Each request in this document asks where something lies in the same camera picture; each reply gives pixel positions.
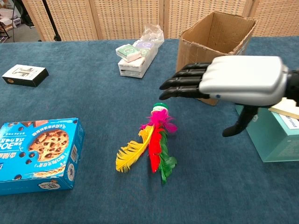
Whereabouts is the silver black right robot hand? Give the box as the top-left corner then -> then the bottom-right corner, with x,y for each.
159,56 -> 292,138

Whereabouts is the colourful feather shuttlecock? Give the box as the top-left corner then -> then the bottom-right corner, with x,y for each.
115,102 -> 178,185

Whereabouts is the black and white small box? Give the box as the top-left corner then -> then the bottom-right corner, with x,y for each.
1,64 -> 50,88

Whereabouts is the open brown cardboard box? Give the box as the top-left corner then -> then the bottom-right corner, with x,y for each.
175,11 -> 257,106

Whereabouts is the green Philips product box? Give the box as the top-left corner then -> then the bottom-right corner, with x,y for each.
235,102 -> 299,163

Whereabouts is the white tissue packs bundle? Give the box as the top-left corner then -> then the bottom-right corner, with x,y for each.
117,23 -> 165,79

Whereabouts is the green-topped white box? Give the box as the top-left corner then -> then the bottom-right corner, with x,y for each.
115,44 -> 143,63

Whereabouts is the blue chocolate cookie box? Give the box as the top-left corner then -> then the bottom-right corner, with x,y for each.
0,117 -> 86,196

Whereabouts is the pale yellow notepad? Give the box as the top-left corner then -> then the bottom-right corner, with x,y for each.
268,97 -> 299,120

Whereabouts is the woven wicker screen panel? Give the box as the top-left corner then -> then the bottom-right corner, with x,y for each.
249,0 -> 299,37
21,0 -> 99,42
163,0 -> 254,39
90,0 -> 165,40

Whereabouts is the blue velvet table cloth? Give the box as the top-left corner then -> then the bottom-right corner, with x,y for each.
0,35 -> 299,224

